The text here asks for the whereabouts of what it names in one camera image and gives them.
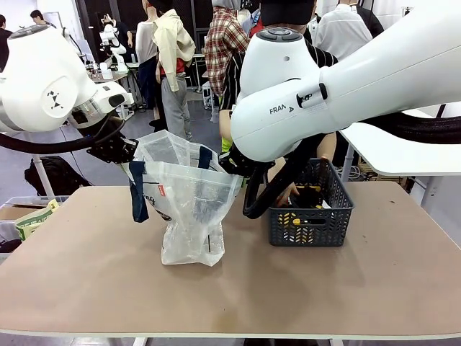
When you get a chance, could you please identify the arm black cable sleeve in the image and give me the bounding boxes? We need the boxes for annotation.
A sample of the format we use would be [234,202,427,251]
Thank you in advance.
[243,110,461,221]
[0,114,126,155]

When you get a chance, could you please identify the man in plaid overshirt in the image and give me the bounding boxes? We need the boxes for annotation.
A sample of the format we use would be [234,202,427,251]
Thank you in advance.
[30,9,58,30]

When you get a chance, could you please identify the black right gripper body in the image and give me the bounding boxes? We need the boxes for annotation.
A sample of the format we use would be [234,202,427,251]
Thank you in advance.
[230,143,277,179]

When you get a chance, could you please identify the grey background work table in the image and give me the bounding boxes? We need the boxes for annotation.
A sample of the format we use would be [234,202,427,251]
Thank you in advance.
[85,61,140,120]

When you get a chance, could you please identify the person in striped black shirt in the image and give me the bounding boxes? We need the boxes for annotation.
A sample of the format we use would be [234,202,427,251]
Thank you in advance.
[218,0,340,113]

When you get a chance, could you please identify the person in dark top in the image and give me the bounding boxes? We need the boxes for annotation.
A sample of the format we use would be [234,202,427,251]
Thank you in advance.
[97,12,134,50]

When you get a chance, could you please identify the yellow black packaged item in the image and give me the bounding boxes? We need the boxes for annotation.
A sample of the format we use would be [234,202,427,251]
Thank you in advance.
[293,184,323,195]

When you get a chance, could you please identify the mannequin red shirt blue jacket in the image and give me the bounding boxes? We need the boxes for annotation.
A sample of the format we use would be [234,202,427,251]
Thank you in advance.
[247,8,267,39]

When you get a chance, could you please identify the clear shopping bag navy handles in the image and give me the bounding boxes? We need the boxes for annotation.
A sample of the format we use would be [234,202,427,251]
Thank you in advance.
[128,129,243,267]

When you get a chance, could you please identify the black backpack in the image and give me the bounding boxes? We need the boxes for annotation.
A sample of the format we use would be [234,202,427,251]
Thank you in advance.
[24,156,91,198]

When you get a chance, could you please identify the right arm black cable sleeve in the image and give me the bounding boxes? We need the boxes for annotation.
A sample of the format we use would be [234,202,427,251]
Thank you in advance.
[243,110,461,221]

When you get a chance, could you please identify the dark grey plastic basket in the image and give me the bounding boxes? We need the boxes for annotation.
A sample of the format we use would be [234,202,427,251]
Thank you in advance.
[268,157,357,248]

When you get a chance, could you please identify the cardboard box green print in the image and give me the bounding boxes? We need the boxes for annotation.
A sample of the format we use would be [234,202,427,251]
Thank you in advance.
[14,199,61,243]

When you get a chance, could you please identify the white side table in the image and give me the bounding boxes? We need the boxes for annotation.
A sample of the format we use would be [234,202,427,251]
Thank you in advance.
[338,107,461,207]
[31,154,52,198]

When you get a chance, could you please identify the large clear plastic bin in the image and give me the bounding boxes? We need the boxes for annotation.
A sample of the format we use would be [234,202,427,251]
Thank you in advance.
[0,195,71,255]

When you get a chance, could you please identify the person's right hand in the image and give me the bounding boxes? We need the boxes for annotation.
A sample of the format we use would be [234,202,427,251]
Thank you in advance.
[276,182,301,208]

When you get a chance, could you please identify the left arm black cable sleeve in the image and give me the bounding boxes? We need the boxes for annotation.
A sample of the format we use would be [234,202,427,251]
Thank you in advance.
[0,114,126,155]

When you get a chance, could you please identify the person's left forearm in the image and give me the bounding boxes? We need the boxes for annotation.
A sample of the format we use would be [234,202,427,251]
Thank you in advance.
[318,132,339,164]

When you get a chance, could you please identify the person in black clothes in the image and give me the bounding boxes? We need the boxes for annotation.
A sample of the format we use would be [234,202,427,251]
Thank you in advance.
[0,14,14,74]

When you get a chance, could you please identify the mannequin cream shirt grey pants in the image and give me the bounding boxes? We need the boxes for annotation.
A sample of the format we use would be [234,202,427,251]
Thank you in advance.
[135,0,197,142]

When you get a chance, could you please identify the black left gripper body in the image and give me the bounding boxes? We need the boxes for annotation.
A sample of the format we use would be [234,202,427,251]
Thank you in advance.
[86,134,127,164]

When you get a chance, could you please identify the mannequin plaid shirt green pants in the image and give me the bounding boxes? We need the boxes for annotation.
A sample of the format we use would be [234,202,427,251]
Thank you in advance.
[204,0,252,155]

